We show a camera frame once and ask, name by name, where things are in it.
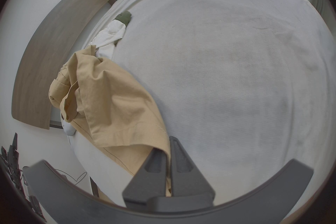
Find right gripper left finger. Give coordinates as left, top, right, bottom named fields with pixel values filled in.
left=123, top=148, right=168, bottom=209

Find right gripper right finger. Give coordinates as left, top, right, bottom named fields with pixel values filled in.
left=169, top=136, right=216, bottom=205

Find tan shorts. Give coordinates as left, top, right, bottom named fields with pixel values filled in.
left=48, top=45, right=172, bottom=197

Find bed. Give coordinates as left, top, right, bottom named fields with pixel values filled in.
left=11, top=0, right=336, bottom=208

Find pale grey garment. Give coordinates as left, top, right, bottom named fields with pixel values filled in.
left=61, top=113, right=76, bottom=137

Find white garment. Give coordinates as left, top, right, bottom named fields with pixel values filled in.
left=88, top=19, right=126, bottom=59

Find green garment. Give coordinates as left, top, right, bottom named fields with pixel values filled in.
left=114, top=11, right=132, bottom=26

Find black cable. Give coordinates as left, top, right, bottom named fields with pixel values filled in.
left=52, top=168, right=88, bottom=187

